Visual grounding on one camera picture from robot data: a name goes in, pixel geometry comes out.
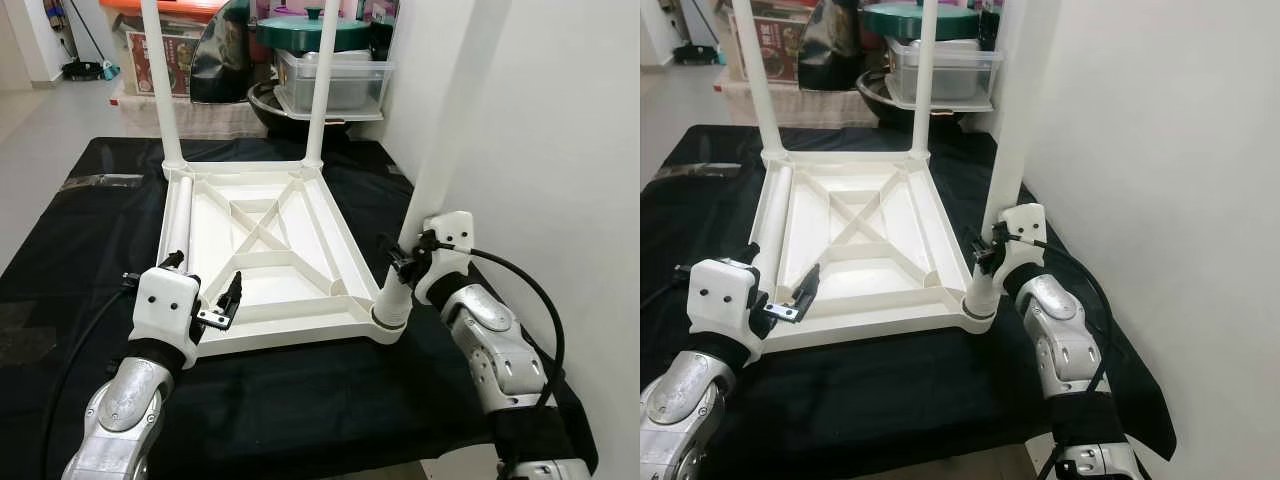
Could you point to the clear storage box orange lid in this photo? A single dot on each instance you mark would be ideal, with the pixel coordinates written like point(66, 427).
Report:
point(150, 10)

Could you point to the black dustpan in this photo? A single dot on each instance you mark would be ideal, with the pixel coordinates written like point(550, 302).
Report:
point(90, 70)
point(698, 52)

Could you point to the glossy black plastic bag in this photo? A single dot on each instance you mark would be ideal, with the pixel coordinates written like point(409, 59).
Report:
point(832, 45)
point(225, 55)

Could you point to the clear plastic container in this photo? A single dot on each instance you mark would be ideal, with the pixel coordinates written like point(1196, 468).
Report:
point(970, 70)
point(365, 80)

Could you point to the thin black broom stick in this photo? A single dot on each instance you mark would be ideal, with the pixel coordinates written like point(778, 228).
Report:
point(85, 30)

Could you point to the dark green pot lid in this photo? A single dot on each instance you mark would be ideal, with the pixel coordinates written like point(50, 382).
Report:
point(895, 22)
point(290, 32)

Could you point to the black wok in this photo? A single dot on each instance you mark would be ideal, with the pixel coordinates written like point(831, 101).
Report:
point(275, 118)
point(885, 108)

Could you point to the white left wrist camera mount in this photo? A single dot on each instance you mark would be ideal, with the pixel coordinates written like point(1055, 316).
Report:
point(722, 298)
point(165, 305)

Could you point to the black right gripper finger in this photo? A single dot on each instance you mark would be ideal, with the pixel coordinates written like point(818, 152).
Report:
point(395, 255)
point(977, 248)

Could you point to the black tablecloth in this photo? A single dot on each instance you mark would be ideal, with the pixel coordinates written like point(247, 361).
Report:
point(900, 410)
point(300, 410)

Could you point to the clear tape strip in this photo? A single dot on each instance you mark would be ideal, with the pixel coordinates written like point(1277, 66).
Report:
point(100, 181)
point(695, 171)

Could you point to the pink board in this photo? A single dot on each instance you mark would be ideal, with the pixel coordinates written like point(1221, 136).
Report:
point(280, 8)

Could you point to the white plastic tray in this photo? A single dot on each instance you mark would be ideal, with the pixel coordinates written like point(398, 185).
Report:
point(965, 103)
point(360, 113)

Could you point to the white plastic children table top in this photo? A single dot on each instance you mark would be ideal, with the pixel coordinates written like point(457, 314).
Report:
point(290, 260)
point(880, 250)

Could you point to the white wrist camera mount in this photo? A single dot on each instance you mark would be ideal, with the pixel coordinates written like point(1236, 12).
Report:
point(165, 305)
point(1020, 245)
point(722, 298)
point(448, 250)

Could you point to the red printed food carton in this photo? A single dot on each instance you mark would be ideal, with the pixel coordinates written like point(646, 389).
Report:
point(790, 50)
point(180, 65)

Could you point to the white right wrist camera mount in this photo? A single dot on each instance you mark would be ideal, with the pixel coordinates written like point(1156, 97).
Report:
point(448, 250)
point(1020, 245)

